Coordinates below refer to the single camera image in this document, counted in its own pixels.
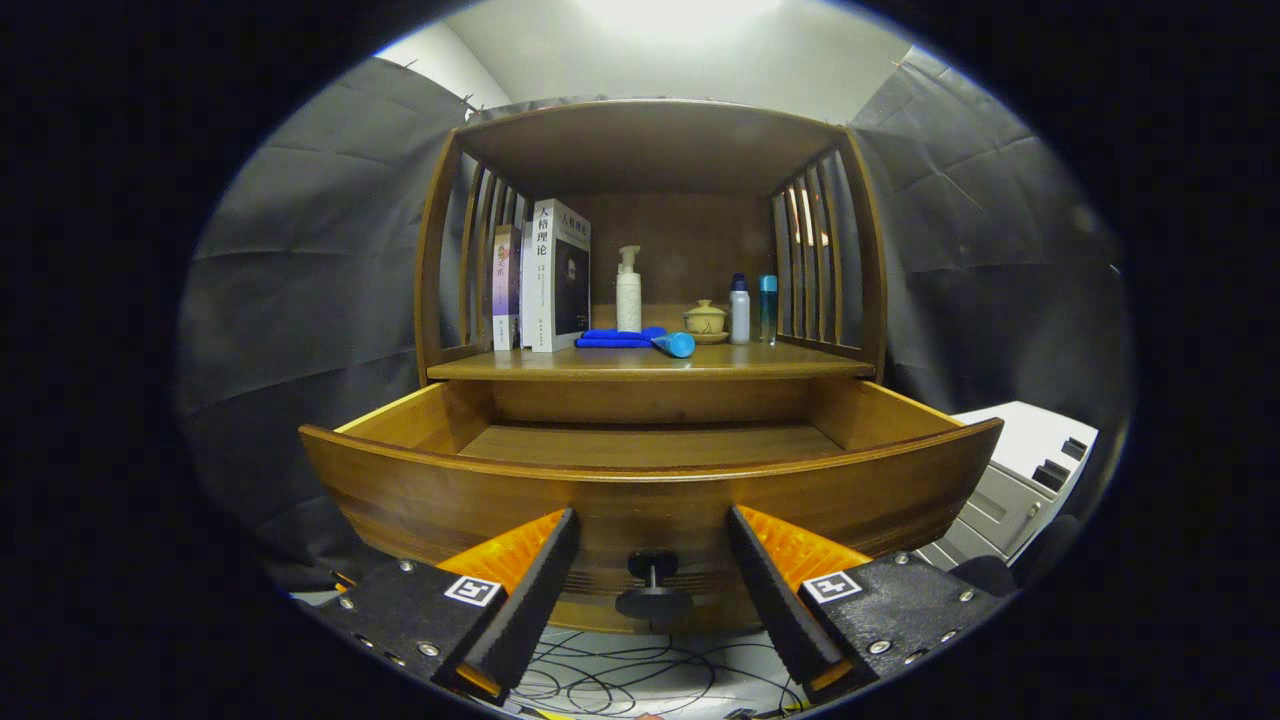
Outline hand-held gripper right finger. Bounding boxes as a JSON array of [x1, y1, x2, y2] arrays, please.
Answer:
[[727, 504, 1011, 704]]

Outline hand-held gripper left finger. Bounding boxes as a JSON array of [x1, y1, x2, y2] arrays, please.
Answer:
[[300, 506, 581, 706]]

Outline wooden drawer with black knob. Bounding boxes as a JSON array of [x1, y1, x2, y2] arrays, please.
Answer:
[[298, 378, 1006, 636]]

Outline wooden countertop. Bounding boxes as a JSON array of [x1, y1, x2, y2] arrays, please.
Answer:
[[427, 335, 879, 382]]

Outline white metal cabinet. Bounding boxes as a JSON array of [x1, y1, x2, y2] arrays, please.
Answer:
[[915, 401, 1099, 571]]

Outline wooden cabinet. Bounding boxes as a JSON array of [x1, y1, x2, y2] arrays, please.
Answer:
[[413, 98, 889, 386]]

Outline blue folded cloth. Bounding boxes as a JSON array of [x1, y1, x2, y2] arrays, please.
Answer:
[[575, 326, 668, 349]]

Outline beige lidded teacup with saucer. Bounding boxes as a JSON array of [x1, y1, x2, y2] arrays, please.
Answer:
[[683, 299, 730, 345]]

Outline white pump bottle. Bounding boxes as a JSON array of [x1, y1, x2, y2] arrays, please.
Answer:
[[615, 245, 643, 333]]

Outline purple book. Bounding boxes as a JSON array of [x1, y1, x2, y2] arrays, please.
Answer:
[[491, 224, 523, 352]]

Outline white book with portrait cover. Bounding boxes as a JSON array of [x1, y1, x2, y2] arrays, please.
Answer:
[[518, 198, 592, 353]]

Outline ceiling light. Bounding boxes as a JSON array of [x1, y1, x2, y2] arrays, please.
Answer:
[[570, 0, 786, 31]]

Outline black floor cables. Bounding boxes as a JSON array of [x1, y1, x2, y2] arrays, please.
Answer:
[[505, 628, 806, 719]]

